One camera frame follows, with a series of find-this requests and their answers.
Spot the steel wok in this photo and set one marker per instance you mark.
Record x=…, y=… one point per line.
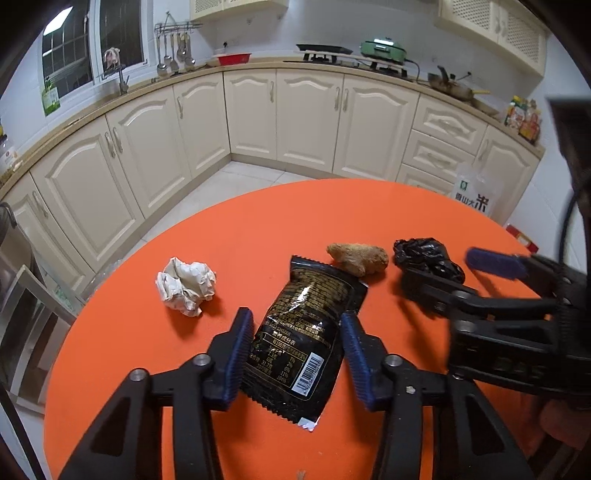
x=452, y=87

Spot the green bottle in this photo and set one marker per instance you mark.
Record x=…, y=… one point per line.
x=51, y=99

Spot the red gift box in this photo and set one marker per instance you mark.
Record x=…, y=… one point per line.
x=521, y=234

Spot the group of condiment bottles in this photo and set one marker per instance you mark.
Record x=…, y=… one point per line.
x=524, y=120

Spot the green electric pot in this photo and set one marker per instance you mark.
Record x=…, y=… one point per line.
x=383, y=50

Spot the black plastic bag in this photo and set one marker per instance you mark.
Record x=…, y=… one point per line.
x=425, y=254

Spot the dark blurred object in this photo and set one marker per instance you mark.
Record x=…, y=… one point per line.
x=572, y=134

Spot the metal rack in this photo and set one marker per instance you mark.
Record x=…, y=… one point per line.
x=27, y=323

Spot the gas stove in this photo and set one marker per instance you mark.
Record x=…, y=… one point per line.
x=351, y=64

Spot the black snack packet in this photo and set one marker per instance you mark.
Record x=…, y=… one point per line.
x=300, y=332

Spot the crumpled white paper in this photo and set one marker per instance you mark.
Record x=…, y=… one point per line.
x=187, y=286

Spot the kitchen window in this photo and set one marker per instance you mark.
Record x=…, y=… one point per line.
x=74, y=41

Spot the person's right hand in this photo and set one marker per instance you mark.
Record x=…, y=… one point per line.
x=563, y=424

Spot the cream lower cabinets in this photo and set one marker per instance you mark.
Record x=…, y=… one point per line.
x=304, y=120

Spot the black griddle pan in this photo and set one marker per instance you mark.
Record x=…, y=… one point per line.
x=323, y=47

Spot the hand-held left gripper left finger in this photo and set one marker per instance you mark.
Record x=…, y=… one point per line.
x=238, y=355

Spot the cream lattice-door cabinet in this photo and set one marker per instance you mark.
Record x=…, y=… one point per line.
x=240, y=7
x=498, y=27

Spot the brown food chunk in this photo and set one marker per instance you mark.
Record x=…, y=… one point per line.
x=358, y=258

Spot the pink cloth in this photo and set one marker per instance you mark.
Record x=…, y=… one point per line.
x=111, y=57

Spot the clear and green rice bag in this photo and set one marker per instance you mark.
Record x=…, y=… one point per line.
x=478, y=194

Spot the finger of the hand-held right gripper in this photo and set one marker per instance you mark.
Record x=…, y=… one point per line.
x=494, y=262
x=443, y=295

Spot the large glass jar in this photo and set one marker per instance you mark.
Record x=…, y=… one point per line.
x=7, y=157

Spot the red basin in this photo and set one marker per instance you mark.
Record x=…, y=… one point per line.
x=234, y=59

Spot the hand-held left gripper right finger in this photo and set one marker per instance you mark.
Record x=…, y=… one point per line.
x=358, y=360

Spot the metal faucet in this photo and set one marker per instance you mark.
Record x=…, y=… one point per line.
x=122, y=81

